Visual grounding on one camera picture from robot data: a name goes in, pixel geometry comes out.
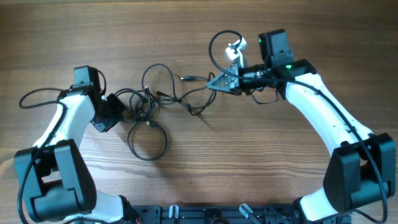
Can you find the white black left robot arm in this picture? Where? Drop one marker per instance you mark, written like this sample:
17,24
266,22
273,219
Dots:
54,182

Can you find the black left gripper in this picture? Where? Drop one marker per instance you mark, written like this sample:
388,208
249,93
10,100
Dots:
109,116

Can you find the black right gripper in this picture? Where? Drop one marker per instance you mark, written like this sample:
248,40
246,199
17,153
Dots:
234,79

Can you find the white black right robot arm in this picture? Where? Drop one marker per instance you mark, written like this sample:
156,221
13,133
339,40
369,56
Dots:
362,165

